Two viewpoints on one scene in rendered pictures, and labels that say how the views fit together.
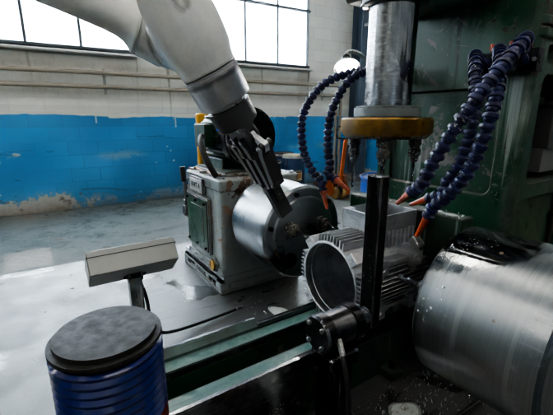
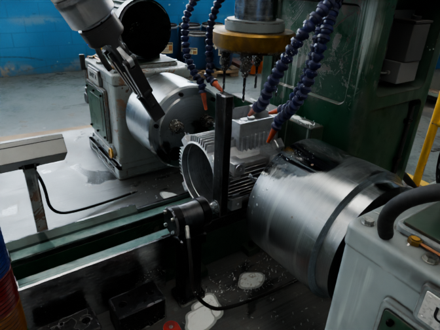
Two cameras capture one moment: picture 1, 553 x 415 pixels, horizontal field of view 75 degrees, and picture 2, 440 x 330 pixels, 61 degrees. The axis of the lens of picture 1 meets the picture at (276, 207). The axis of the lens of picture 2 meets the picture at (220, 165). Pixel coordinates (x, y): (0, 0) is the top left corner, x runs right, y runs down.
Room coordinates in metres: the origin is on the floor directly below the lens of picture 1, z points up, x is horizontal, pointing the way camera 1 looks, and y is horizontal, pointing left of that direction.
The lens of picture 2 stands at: (-0.11, -0.13, 1.44)
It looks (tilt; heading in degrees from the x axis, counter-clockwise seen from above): 27 degrees down; 358
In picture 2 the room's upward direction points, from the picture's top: 2 degrees clockwise
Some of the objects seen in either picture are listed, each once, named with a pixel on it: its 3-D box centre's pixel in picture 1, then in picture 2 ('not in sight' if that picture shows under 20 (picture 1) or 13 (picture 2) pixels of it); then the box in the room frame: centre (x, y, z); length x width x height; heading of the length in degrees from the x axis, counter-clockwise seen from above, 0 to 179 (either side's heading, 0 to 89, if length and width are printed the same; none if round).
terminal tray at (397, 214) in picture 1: (378, 224); (247, 127); (0.75, -0.22, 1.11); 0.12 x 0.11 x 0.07; 123
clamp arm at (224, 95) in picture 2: (372, 253); (221, 158); (0.55, -0.16, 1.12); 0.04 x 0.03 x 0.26; 123
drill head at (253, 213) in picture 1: (274, 220); (166, 114); (1.03, 0.01, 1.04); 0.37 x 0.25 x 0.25; 33
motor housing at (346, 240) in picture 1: (363, 268); (231, 165); (0.73, -0.19, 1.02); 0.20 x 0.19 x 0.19; 123
